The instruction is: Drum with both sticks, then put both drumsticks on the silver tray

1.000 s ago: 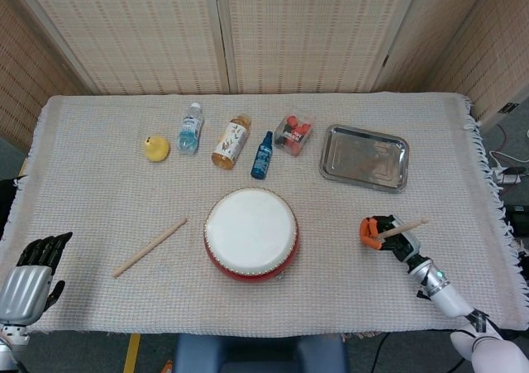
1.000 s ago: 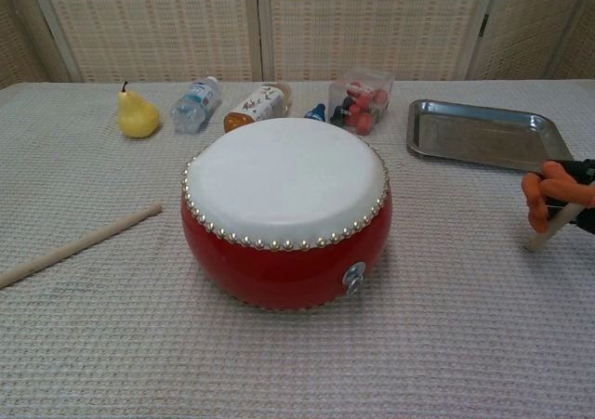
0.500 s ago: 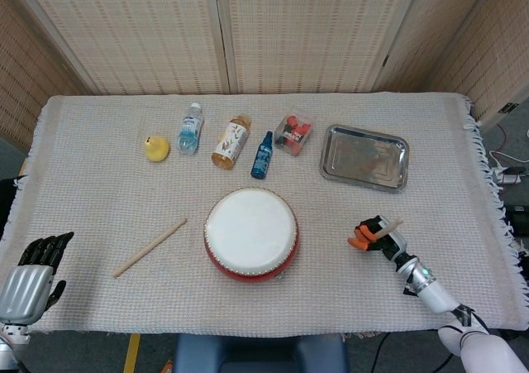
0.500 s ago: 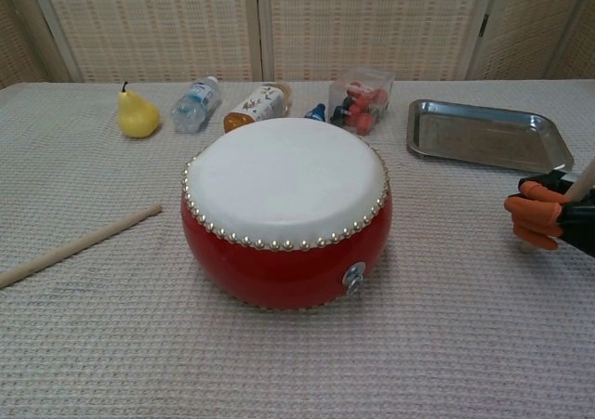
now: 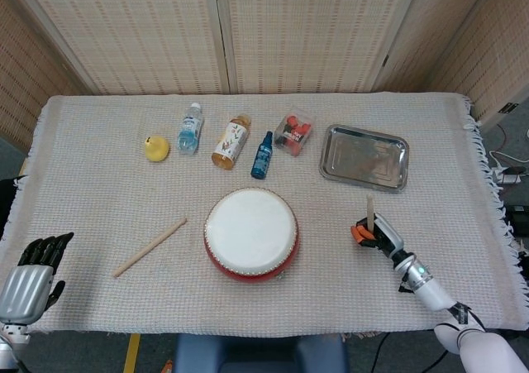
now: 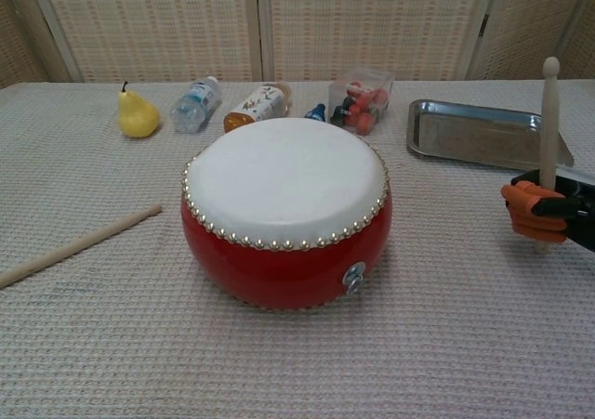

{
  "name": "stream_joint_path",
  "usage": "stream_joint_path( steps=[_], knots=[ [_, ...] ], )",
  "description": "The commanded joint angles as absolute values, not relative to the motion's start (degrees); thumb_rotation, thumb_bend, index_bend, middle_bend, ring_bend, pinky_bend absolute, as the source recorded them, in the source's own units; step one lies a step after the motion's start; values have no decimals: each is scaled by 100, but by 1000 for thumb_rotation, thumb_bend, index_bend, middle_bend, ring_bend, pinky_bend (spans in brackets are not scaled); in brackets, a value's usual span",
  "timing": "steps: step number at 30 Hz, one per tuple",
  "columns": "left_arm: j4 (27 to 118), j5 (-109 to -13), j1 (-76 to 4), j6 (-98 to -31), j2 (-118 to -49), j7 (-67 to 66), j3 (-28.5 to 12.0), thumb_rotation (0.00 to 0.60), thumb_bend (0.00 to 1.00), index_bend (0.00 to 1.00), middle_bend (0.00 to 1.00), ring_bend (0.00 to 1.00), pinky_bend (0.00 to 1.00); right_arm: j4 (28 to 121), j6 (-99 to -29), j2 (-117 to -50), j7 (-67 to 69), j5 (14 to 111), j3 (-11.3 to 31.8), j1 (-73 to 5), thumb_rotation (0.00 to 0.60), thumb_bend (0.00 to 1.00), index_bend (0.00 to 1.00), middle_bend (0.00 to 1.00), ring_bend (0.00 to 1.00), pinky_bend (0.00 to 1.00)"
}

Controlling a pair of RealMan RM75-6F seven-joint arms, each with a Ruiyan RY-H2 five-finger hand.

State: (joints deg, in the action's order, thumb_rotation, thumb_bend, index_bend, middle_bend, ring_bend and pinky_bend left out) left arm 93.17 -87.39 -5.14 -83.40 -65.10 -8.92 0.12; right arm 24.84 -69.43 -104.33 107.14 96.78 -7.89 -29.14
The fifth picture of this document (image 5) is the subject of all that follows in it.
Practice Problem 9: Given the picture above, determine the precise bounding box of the red drum with white head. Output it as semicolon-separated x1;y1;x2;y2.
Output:
203;186;299;285

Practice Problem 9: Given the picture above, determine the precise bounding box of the yellow toy pear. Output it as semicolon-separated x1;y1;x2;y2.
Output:
143;135;171;163

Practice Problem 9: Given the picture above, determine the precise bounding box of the black bulky object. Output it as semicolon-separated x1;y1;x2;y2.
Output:
0;176;26;240

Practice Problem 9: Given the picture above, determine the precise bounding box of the wooden drumstick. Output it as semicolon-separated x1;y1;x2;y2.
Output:
112;218;188;278
365;194;376;236

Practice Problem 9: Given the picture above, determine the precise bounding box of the black floor box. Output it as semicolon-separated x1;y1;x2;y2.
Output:
504;204;529;237

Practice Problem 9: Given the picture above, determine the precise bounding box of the black-fingered silver left robot hand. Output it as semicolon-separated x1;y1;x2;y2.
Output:
0;231;75;325

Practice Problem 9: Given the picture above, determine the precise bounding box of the small blue spray bottle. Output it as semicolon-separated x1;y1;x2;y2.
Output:
250;130;274;180

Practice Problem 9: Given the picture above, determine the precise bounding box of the amber tea bottle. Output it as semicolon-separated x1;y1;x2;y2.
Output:
211;113;252;170

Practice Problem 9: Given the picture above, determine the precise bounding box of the white power strip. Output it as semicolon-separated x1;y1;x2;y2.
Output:
493;168;524;186

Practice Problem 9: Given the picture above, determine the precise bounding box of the stainless steel tray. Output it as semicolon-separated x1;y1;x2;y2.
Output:
317;123;410;194

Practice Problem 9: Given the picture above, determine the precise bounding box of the clear water bottle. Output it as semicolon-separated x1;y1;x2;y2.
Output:
177;102;205;156

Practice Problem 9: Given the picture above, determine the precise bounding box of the woven bamboo screen panel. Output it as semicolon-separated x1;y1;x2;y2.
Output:
212;0;427;95
0;0;232;97
0;0;90;151
429;0;529;132
371;0;497;93

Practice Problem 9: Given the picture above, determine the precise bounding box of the beige woven tablecloth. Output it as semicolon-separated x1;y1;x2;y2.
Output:
0;92;529;335

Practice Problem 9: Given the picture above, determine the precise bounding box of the clear box of red items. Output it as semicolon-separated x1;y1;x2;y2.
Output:
273;106;317;158

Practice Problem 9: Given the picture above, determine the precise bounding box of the orange-tipped silver right robot hand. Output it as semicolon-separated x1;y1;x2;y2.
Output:
350;212;405;262

